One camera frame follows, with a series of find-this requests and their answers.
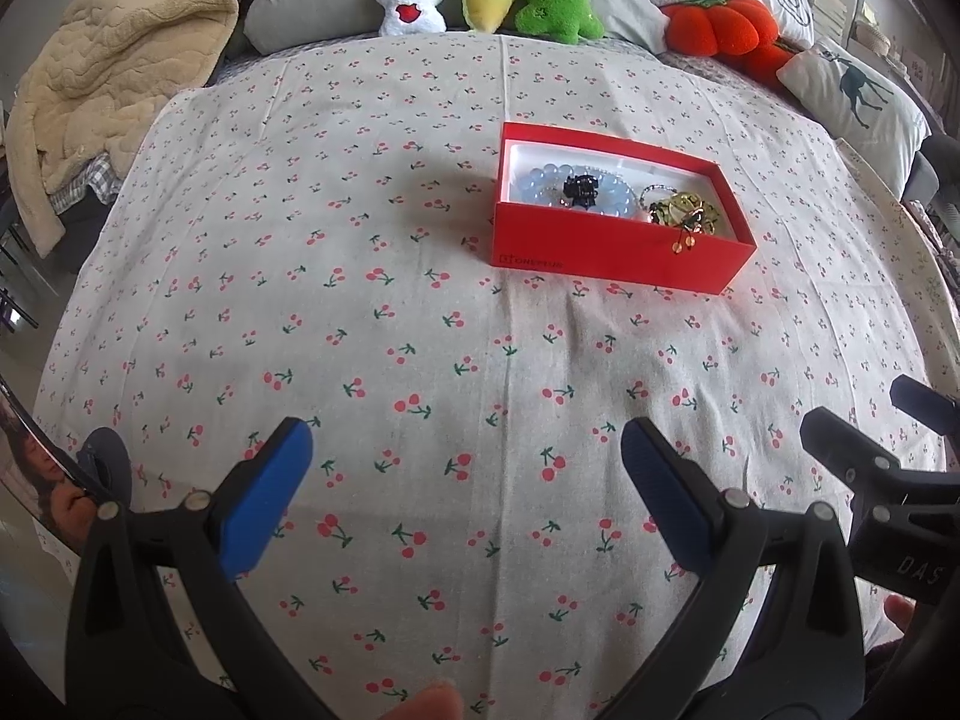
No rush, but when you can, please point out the red cardboard box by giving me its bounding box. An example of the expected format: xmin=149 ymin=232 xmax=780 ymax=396
xmin=493 ymin=121 xmax=757 ymax=296

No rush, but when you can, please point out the blue bead bracelet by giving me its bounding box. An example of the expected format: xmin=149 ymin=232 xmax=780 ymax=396
xmin=517 ymin=163 xmax=638 ymax=220

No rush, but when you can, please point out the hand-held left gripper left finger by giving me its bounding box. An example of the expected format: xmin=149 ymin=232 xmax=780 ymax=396
xmin=66 ymin=416 xmax=342 ymax=720

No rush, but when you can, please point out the plaid bed sheet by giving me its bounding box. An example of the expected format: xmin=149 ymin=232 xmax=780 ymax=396
xmin=49 ymin=150 xmax=128 ymax=212

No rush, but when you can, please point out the grey quilted bed cover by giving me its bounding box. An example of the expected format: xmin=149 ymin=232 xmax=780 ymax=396
xmin=210 ymin=34 xmax=796 ymax=102

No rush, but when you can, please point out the glossy printed picture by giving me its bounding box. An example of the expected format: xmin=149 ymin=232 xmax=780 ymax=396
xmin=0 ymin=382 xmax=106 ymax=563

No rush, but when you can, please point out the person's left hand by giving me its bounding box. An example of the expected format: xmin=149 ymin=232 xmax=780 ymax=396
xmin=375 ymin=679 xmax=466 ymax=720

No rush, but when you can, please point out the green bead bracelet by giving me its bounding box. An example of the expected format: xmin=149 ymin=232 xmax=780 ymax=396
xmin=646 ymin=191 xmax=722 ymax=254

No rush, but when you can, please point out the dark thin bead bracelet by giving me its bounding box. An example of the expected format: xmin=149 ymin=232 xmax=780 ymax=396
xmin=640 ymin=182 xmax=680 ymax=224

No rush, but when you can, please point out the black chair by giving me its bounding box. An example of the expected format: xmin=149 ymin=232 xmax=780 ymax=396
xmin=0 ymin=187 xmax=38 ymax=331

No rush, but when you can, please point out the beige fleece blanket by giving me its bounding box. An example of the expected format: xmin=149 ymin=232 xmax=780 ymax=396
xmin=6 ymin=0 xmax=280 ymax=241

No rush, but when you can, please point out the grey round object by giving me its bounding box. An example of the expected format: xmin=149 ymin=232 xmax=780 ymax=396
xmin=75 ymin=427 xmax=134 ymax=507

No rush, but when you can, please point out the white deer print cushion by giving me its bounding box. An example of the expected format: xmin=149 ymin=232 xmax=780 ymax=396
xmin=776 ymin=36 xmax=931 ymax=200

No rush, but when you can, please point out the black hair accessory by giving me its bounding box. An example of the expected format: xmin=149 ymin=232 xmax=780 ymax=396
xmin=561 ymin=172 xmax=605 ymax=209

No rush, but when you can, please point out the cluttered wall shelf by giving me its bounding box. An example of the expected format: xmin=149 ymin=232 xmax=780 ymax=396
xmin=847 ymin=0 xmax=960 ymax=128

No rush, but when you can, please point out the orange persimmon plush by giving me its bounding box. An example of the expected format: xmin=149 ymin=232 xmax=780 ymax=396
xmin=660 ymin=0 xmax=782 ymax=59
xmin=739 ymin=36 xmax=800 ymax=91

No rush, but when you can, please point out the person's right hand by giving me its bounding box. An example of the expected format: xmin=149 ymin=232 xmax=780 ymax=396
xmin=883 ymin=592 xmax=922 ymax=642

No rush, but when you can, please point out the cherry print bed sheet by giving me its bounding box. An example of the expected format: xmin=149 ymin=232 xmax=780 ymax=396
xmin=34 ymin=34 xmax=960 ymax=720

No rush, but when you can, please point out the grey office chair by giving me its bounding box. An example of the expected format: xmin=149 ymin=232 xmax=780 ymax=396
xmin=900 ymin=133 xmax=960 ymax=241

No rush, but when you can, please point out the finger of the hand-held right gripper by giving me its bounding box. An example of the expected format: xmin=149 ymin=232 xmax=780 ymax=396
xmin=799 ymin=406 xmax=912 ymax=497
xmin=891 ymin=375 xmax=960 ymax=437

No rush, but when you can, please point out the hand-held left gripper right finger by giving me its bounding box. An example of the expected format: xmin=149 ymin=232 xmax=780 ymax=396
xmin=600 ymin=418 xmax=871 ymax=720

